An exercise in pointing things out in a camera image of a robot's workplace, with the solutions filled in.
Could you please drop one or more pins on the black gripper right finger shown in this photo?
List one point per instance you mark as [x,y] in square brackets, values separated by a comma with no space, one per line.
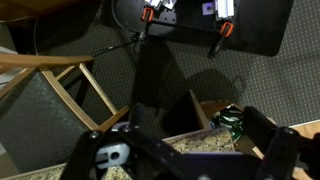
[279,145]

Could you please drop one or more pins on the left orange black clamp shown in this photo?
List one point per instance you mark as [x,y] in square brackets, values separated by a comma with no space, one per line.
[146,18]

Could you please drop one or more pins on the granite kitchen counter island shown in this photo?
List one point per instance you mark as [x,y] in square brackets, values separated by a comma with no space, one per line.
[198,141]

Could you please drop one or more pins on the brown paper bag with trash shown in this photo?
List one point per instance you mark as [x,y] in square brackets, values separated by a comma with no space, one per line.
[189,115]

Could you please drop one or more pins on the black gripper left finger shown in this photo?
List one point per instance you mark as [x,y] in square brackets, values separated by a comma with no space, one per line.
[97,154]

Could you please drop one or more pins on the right orange black clamp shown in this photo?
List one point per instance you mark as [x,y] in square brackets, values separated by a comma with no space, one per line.
[225,31]

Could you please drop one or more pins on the orange black clamp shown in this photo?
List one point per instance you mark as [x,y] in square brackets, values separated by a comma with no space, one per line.
[225,31]
[146,18]

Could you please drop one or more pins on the wooden chair with grey seat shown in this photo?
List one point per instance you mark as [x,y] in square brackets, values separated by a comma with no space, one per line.
[40,121]

